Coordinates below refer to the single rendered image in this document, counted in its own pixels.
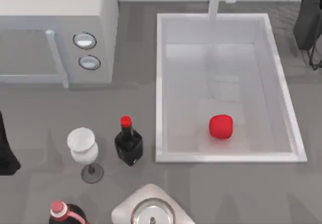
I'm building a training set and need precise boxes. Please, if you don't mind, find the white wine glass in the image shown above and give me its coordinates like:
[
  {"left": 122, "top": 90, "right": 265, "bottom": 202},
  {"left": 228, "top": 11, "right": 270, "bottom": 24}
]
[{"left": 66, "top": 127, "right": 105, "bottom": 184}]

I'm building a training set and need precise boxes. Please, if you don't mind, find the tall white tap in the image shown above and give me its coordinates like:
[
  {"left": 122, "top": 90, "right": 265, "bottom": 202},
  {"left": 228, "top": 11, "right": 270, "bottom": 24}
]
[{"left": 207, "top": 0, "right": 223, "bottom": 21}]

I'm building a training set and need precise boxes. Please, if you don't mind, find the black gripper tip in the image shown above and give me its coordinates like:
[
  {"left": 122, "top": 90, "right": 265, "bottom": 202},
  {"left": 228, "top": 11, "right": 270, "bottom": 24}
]
[{"left": 0, "top": 111, "right": 22, "bottom": 176}]

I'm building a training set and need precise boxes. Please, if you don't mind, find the red rounded cube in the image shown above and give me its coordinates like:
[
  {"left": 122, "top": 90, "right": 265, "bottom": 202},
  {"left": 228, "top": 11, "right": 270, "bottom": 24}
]
[{"left": 209, "top": 114, "right": 233, "bottom": 140}]

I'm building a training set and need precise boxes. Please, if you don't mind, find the dark jug with pink cap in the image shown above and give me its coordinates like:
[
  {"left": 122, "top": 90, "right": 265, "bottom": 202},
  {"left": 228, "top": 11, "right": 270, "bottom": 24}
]
[{"left": 48, "top": 200, "right": 90, "bottom": 224}]

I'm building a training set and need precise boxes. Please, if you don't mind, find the white sink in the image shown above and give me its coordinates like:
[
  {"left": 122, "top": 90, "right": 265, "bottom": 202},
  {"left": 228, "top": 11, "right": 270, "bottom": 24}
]
[{"left": 155, "top": 13, "right": 308, "bottom": 164}]

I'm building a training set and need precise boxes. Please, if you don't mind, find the microwave oven door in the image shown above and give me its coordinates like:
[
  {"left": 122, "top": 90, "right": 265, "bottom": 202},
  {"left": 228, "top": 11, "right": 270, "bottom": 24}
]
[{"left": 0, "top": 29, "right": 66, "bottom": 84}]

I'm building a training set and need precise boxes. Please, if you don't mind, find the large microwave knob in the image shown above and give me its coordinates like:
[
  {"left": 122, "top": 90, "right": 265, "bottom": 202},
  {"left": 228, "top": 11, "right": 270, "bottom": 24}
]
[{"left": 72, "top": 31, "right": 98, "bottom": 50}]

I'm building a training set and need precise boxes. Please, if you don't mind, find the black bottle with red cap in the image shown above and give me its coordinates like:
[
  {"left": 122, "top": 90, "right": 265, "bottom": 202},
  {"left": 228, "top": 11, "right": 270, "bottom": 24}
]
[{"left": 114, "top": 115, "right": 144, "bottom": 167}]

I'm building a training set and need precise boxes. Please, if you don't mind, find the silver pot with lid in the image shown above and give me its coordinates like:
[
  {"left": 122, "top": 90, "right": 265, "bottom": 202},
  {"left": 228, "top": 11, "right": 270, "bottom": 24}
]
[{"left": 111, "top": 183, "right": 196, "bottom": 224}]

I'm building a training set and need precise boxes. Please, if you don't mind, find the pale microwave oven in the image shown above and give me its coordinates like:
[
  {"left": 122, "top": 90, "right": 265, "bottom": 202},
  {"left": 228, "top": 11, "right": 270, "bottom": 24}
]
[{"left": 0, "top": 0, "right": 120, "bottom": 89}]

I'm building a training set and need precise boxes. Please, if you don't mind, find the small microwave knob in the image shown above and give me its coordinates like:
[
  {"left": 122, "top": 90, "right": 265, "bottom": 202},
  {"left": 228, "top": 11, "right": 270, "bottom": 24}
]
[{"left": 78, "top": 54, "right": 102, "bottom": 71}]

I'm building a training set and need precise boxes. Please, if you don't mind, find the microwave door handle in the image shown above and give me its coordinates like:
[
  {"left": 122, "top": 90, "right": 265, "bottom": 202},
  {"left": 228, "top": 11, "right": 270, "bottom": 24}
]
[{"left": 45, "top": 29, "right": 69, "bottom": 89}]

